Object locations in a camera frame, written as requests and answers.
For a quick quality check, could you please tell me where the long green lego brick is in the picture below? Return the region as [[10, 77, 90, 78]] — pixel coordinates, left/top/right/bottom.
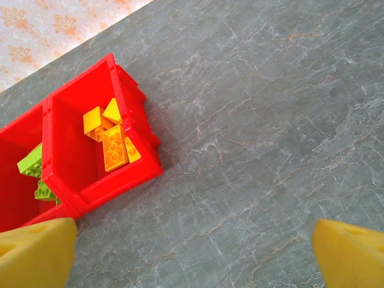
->
[[33, 179, 58, 202]]

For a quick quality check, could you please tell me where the orange lego brick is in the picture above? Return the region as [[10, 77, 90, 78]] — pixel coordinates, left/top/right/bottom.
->
[[88, 127, 106, 143], [124, 136, 142, 164], [102, 98, 123, 125], [83, 106, 106, 136], [101, 124, 130, 172]]

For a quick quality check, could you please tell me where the red plastic bin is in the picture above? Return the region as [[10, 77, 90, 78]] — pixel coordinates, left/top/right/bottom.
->
[[41, 53, 164, 214], [0, 98, 82, 233]]

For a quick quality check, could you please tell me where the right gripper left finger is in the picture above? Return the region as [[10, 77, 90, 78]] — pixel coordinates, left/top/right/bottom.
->
[[0, 218, 78, 288]]

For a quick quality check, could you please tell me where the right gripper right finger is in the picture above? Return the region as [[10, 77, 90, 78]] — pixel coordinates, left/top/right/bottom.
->
[[311, 218, 384, 288]]

